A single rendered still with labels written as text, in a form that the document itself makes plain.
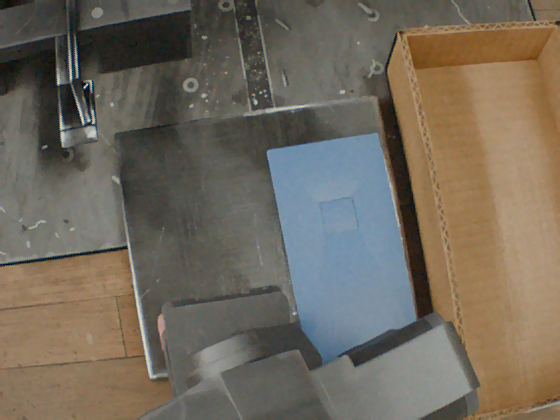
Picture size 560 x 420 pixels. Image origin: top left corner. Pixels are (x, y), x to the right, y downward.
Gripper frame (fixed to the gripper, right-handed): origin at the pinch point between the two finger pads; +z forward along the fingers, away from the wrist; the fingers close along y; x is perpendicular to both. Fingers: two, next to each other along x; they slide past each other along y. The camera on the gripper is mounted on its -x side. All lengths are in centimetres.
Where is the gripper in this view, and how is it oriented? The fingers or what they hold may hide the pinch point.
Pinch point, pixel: (210, 337)
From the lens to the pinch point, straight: 72.8
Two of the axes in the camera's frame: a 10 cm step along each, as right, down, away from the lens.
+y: -1.1, -9.6, -2.4
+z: -2.0, -2.1, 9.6
